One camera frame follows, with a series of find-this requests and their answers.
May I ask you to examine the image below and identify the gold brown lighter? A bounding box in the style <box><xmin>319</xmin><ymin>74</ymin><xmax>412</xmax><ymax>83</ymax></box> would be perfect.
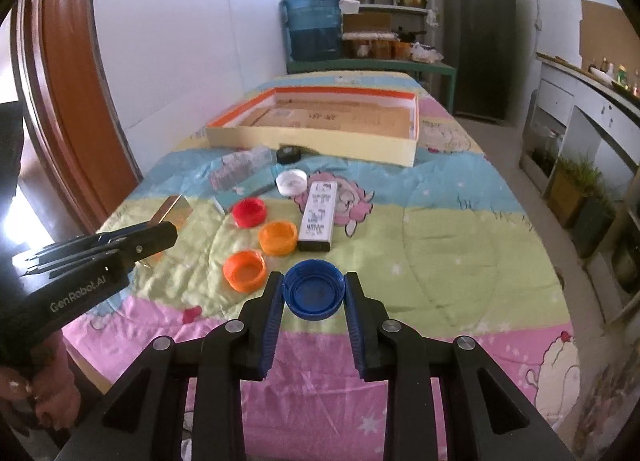
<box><xmin>149</xmin><ymin>195</ymin><xmax>193</xmax><ymax>230</ymax></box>

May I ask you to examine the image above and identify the dark orange bottle cap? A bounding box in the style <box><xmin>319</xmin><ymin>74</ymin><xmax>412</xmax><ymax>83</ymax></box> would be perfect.
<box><xmin>222</xmin><ymin>250</ymin><xmax>267</xmax><ymax>294</ymax></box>

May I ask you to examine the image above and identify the blue bottle cap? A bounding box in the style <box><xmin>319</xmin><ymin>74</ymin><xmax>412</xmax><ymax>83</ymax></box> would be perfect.
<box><xmin>283</xmin><ymin>259</ymin><xmax>346</xmax><ymax>321</ymax></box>

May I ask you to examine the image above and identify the teal bird lighter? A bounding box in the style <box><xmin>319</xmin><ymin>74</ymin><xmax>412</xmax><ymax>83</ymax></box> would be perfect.
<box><xmin>213</xmin><ymin>180</ymin><xmax>276</xmax><ymax>214</ymax></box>

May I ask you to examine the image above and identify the light orange bottle cap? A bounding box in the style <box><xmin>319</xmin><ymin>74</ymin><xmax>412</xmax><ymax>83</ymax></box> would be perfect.
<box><xmin>258</xmin><ymin>221</ymin><xmax>298</xmax><ymax>256</ymax></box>

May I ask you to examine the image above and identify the red bottle cap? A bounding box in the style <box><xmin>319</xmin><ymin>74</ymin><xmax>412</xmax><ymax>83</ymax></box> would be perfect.
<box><xmin>231</xmin><ymin>197</ymin><xmax>267</xmax><ymax>228</ymax></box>

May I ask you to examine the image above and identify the clear patterned lighter box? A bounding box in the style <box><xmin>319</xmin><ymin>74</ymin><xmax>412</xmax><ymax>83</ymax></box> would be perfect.
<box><xmin>209</xmin><ymin>146</ymin><xmax>273</xmax><ymax>192</ymax></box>

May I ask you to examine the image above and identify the white cartoon lighter box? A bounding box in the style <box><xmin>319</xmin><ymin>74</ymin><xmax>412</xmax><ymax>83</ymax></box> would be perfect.
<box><xmin>297</xmin><ymin>181</ymin><xmax>337</xmax><ymax>252</ymax></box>

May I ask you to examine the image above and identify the white bottle cap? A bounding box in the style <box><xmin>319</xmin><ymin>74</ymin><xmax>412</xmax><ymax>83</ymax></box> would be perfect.
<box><xmin>276</xmin><ymin>169</ymin><xmax>308</xmax><ymax>198</ymax></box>

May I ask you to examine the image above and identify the black round cap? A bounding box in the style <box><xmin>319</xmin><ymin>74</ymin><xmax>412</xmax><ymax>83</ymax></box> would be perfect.
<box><xmin>276</xmin><ymin>146</ymin><xmax>302</xmax><ymax>166</ymax></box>

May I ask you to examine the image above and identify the person's left hand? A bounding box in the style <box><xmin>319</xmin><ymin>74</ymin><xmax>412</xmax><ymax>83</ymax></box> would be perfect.
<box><xmin>1</xmin><ymin>331</ymin><xmax>81</xmax><ymax>429</ymax></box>

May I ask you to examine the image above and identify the colourful cartoon quilt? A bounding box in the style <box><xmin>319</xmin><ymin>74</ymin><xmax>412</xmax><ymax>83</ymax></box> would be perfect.
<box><xmin>62</xmin><ymin>70</ymin><xmax>582</xmax><ymax>461</ymax></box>

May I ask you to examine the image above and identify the shallow orange cardboard box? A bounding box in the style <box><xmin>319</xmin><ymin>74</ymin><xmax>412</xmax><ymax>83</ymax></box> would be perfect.
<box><xmin>205</xmin><ymin>85</ymin><xmax>420</xmax><ymax>168</ymax></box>

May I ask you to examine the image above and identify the green low bench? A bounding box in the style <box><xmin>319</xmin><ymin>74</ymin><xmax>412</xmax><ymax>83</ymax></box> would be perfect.
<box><xmin>286</xmin><ymin>58</ymin><xmax>457</xmax><ymax>114</ymax></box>

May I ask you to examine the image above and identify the blue water jug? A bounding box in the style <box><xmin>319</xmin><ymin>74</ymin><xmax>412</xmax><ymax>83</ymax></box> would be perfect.
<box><xmin>283</xmin><ymin>0</ymin><xmax>342</xmax><ymax>62</ymax></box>

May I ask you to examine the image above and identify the grey kitchen counter cabinet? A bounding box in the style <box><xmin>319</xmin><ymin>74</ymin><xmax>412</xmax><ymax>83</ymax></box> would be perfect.
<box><xmin>520</xmin><ymin>55</ymin><xmax>639</xmax><ymax>322</ymax></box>

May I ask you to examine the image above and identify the dark green refrigerator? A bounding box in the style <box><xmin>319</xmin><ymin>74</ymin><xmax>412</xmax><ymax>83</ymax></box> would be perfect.
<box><xmin>442</xmin><ymin>0</ymin><xmax>516</xmax><ymax>122</ymax></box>

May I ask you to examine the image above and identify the brown wooden door frame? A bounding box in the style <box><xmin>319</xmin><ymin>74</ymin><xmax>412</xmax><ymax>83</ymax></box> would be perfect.
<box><xmin>10</xmin><ymin>0</ymin><xmax>140</xmax><ymax>240</ymax></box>

